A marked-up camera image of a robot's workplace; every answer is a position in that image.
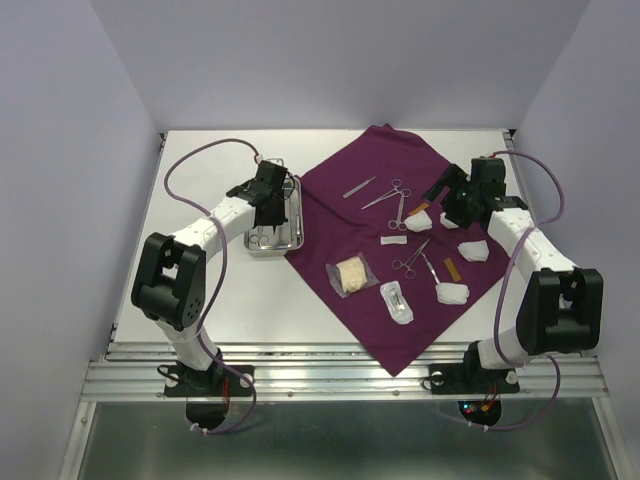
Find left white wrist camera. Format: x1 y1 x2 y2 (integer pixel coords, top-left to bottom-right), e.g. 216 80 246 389
258 156 285 167

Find white gauze pad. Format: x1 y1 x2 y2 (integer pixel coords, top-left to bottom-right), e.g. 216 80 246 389
435 282 470 305
440 212 458 230
404 210 433 233
457 240 490 262

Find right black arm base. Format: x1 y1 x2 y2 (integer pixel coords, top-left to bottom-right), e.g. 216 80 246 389
421 341 520 395

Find orange adhesive strip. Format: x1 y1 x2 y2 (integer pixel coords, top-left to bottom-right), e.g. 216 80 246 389
444 258 461 282
409 203 430 216

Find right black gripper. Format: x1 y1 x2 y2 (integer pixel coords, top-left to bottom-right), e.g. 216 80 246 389
420 163 480 229

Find purple surgical drape cloth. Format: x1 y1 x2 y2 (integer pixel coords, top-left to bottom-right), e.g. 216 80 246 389
286 125 508 377

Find long steel forceps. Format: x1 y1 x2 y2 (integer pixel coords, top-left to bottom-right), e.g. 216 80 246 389
362 179 412 210

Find bagged beige gloves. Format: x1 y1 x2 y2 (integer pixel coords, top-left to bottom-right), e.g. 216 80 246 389
325 252 379 298

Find straight steel scissors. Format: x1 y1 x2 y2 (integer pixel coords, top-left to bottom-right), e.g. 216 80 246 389
249 230 271 249

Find white gauze pad lower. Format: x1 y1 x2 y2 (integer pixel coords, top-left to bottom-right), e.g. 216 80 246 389
435 282 470 305

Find small white gauze roll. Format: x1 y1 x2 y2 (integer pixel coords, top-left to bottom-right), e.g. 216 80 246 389
380 235 408 246

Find steel bandage scissors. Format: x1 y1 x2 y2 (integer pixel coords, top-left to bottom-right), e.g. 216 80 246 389
388 195 407 232

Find upper orange adhesive strip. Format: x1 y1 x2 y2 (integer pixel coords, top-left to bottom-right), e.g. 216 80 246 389
409 203 430 216

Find stainless steel instrument tray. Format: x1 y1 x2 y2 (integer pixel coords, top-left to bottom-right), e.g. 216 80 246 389
244 176 304 257

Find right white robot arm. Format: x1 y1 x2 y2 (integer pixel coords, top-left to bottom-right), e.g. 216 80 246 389
423 151 604 395

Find white gauze pad upper right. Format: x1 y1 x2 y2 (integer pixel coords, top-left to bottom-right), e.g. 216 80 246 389
440 212 458 230

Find white gauze pad centre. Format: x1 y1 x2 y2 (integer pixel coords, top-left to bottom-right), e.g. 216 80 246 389
404 210 433 233

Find clear suture packet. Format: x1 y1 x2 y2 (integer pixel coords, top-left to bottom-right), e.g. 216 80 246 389
380 281 414 325

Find steel hemostat clamp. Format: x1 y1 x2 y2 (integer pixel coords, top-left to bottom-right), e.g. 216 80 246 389
391 239 430 280

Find lower orange adhesive strip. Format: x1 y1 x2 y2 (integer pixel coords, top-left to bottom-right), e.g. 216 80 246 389
444 258 461 282

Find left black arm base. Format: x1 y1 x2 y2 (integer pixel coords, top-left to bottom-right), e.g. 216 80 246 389
156 362 255 399

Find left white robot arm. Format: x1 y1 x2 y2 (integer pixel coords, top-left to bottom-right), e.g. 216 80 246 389
131 161 295 398

